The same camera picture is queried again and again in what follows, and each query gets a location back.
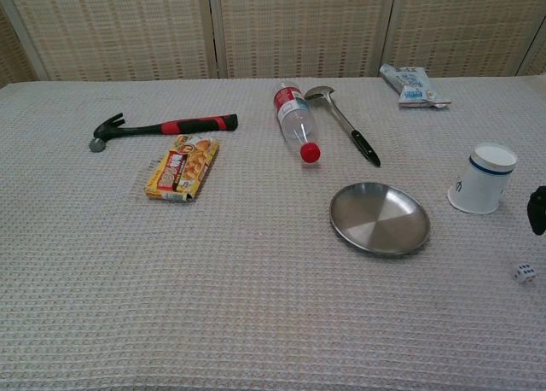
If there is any black red claw hammer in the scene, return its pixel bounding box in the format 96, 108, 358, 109
88, 112, 239, 154

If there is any white die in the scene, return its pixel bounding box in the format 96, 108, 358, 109
514, 262, 537, 286

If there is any woven bamboo screen panel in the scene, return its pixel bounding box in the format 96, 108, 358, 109
0, 0, 218, 83
208, 0, 398, 80
515, 26, 546, 78
0, 2, 38, 89
381, 0, 546, 79

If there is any white paper cup blue stripe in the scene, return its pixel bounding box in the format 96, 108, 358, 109
446, 142, 519, 215

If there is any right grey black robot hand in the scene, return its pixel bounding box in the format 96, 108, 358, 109
526, 185, 546, 236

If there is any steel ladle black handle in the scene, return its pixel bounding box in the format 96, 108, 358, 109
303, 85, 381, 168

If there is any white blue snack bag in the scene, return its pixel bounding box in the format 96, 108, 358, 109
379, 63, 452, 110

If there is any beige waffle tablecloth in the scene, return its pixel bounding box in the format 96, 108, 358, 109
0, 76, 546, 391

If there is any yellow curry box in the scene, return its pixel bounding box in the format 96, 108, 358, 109
144, 133, 220, 203

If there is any round steel plate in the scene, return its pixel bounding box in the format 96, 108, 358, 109
328, 181, 432, 256

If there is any clear plastic bottle red cap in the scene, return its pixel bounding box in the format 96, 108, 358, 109
272, 79, 322, 165

